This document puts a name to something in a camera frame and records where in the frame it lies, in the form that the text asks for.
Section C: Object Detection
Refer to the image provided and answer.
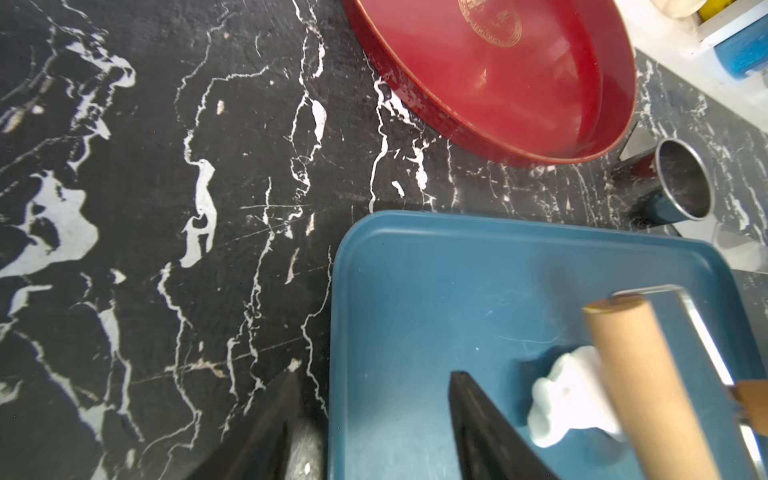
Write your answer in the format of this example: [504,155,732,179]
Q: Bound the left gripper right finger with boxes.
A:
[448,371,556,480]

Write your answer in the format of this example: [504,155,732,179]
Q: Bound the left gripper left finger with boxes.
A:
[188,372,300,479]

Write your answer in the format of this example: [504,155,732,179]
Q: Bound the wooden double roller pin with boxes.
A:
[582,284,767,479]

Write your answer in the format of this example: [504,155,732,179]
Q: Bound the white dough piece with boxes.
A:
[527,346,624,448]

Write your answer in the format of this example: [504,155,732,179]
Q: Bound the metal dough scraper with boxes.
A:
[610,124,767,274]

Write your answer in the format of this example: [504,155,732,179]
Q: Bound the teal plastic tray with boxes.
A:
[328,211,767,479]

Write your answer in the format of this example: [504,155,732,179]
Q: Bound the round metal cutter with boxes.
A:
[630,138,715,225]

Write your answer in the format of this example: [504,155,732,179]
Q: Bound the red round tray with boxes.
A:
[343,0,637,166]

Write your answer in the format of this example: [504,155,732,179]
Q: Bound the white tiered shelf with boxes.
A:
[616,1,767,131]

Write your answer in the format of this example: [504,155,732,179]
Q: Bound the white egg-shaped holder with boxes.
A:
[651,0,707,19]

